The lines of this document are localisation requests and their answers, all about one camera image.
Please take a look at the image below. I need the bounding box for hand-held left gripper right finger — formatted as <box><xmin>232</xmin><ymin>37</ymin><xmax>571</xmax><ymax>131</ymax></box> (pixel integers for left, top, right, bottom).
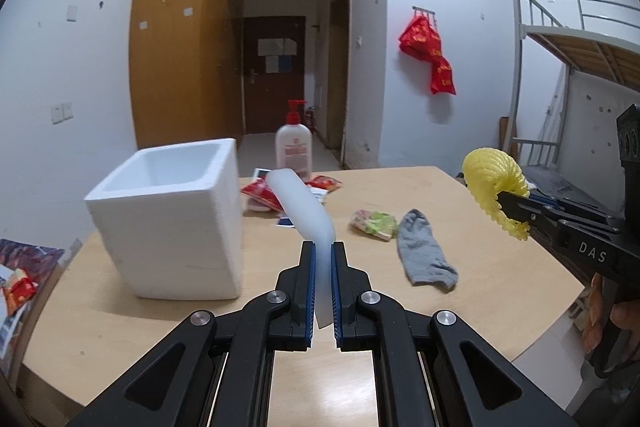
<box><xmin>330</xmin><ymin>241</ymin><xmax>578</xmax><ymax>427</ymax></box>

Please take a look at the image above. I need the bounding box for white foam box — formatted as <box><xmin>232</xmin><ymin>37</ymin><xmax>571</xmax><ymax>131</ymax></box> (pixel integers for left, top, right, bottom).
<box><xmin>84</xmin><ymin>138</ymin><xmax>244</xmax><ymax>302</ymax></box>

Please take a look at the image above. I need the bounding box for white pump lotion bottle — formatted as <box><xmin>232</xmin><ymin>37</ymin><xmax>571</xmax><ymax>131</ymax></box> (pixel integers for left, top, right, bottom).
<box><xmin>275</xmin><ymin>99</ymin><xmax>313</xmax><ymax>180</ymax></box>

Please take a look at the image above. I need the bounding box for dark brown entrance door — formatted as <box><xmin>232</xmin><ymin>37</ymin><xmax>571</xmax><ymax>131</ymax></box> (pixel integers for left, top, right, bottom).
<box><xmin>243</xmin><ymin>16</ymin><xmax>306</xmax><ymax>135</ymax></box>

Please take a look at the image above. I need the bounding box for wooden wardrobe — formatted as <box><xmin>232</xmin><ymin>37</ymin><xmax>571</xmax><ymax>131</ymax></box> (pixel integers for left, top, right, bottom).
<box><xmin>129</xmin><ymin>0</ymin><xmax>246</xmax><ymax>150</ymax></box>

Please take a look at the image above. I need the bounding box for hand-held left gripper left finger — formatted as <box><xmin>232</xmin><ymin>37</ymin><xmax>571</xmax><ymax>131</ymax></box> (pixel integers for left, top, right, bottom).
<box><xmin>65</xmin><ymin>241</ymin><xmax>318</xmax><ymax>427</ymax></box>

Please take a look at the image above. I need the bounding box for translucent white plastic piece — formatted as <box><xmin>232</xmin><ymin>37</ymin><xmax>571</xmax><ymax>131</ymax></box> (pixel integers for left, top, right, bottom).
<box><xmin>265</xmin><ymin>168</ymin><xmax>337</xmax><ymax>330</ymax></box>

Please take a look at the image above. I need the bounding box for grey sock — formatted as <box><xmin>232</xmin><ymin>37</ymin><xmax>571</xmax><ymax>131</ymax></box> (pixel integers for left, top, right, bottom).
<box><xmin>396</xmin><ymin>208</ymin><xmax>459</xmax><ymax>290</ymax></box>

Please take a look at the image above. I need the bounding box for wooden side door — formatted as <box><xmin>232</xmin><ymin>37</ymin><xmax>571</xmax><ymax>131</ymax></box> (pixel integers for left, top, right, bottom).
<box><xmin>327</xmin><ymin>0</ymin><xmax>354</xmax><ymax>168</ymax></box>

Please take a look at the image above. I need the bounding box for yellow foam fruit net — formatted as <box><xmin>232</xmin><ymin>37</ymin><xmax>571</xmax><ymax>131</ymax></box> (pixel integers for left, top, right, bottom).
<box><xmin>461</xmin><ymin>147</ymin><xmax>532</xmax><ymax>242</ymax></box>

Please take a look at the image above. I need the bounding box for green printed packet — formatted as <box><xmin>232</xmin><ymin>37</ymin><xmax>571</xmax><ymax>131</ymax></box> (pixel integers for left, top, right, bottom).
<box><xmin>349</xmin><ymin>208</ymin><xmax>399</xmax><ymax>242</ymax></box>

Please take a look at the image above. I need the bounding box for red gift bag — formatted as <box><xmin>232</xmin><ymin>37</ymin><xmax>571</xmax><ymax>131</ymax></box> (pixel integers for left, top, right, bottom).
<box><xmin>430</xmin><ymin>56</ymin><xmax>457</xmax><ymax>96</ymax></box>
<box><xmin>398</xmin><ymin>17</ymin><xmax>443</xmax><ymax>60</ymax></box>

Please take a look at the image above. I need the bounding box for orange snack packet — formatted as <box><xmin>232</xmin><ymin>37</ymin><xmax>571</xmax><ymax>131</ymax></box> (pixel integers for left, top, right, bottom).
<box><xmin>306</xmin><ymin>175</ymin><xmax>343</xmax><ymax>192</ymax></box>

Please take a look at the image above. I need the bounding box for metal bunk bed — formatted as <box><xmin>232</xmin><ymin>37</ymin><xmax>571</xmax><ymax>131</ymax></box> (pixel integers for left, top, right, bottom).
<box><xmin>507</xmin><ymin>0</ymin><xmax>640</xmax><ymax>202</ymax></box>

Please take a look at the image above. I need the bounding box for red snack packet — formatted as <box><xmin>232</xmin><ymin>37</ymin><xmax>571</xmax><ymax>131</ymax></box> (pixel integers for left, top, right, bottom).
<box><xmin>240</xmin><ymin>179</ymin><xmax>283</xmax><ymax>212</ymax></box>

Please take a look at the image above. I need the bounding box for small red snack pack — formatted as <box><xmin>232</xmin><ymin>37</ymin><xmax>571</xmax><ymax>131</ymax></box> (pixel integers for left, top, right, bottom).
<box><xmin>2</xmin><ymin>269</ymin><xmax>39</xmax><ymax>314</ymax></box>

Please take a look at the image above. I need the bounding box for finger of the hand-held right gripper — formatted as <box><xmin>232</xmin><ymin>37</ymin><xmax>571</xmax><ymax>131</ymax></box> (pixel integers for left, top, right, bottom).
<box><xmin>495</xmin><ymin>190</ymin><xmax>571</xmax><ymax>242</ymax></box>
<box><xmin>527</xmin><ymin>193</ymin><xmax>610</xmax><ymax>221</ymax></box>

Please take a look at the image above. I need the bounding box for wooden board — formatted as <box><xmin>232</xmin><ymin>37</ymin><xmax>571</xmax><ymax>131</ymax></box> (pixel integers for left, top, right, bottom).
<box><xmin>497</xmin><ymin>117</ymin><xmax>514</xmax><ymax>158</ymax></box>

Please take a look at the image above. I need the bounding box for person's right hand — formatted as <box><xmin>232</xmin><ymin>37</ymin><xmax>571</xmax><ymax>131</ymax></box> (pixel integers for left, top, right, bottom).
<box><xmin>581</xmin><ymin>273</ymin><xmax>640</xmax><ymax>354</ymax></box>

